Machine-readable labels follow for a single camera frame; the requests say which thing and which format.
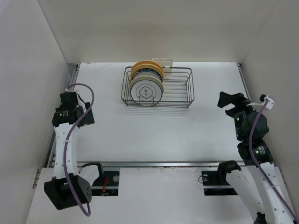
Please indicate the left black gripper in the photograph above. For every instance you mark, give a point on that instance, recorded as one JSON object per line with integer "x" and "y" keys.
{"x": 88, "y": 121}

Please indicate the cream plastic cutlery holder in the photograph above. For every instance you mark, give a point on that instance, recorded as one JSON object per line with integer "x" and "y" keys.
{"x": 166, "y": 63}

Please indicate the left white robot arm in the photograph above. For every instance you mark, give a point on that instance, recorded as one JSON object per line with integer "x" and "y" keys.
{"x": 69, "y": 186}

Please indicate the grey wire dish rack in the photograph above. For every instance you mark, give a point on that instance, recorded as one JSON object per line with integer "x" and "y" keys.
{"x": 158, "y": 87}

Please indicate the cream shallow bowl plate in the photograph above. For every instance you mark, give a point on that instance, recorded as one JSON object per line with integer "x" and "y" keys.
{"x": 146, "y": 76}

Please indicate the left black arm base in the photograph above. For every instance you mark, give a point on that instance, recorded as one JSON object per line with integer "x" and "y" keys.
{"x": 103, "y": 181}

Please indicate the yellow plate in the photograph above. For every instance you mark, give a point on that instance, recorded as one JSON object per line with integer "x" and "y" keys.
{"x": 147, "y": 62}

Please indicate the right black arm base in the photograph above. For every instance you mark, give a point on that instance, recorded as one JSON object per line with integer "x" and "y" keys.
{"x": 213, "y": 185}

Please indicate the aluminium table frame rail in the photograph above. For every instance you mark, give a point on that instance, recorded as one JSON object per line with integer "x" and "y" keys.
{"x": 188, "y": 130}

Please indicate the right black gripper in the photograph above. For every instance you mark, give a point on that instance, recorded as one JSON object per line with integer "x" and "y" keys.
{"x": 239, "y": 100}

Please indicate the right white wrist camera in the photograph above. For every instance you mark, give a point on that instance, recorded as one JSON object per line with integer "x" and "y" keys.
{"x": 265, "y": 101}

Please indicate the white plate teal rim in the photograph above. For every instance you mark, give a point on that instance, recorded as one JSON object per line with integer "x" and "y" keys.
{"x": 149, "y": 70}

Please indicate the yellow plate front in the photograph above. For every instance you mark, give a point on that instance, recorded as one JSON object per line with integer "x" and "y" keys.
{"x": 147, "y": 64}

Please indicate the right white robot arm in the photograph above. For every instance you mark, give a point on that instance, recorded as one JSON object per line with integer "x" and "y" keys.
{"x": 264, "y": 200}

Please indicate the white plate black rings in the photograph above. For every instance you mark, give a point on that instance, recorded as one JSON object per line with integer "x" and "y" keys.
{"x": 146, "y": 91}

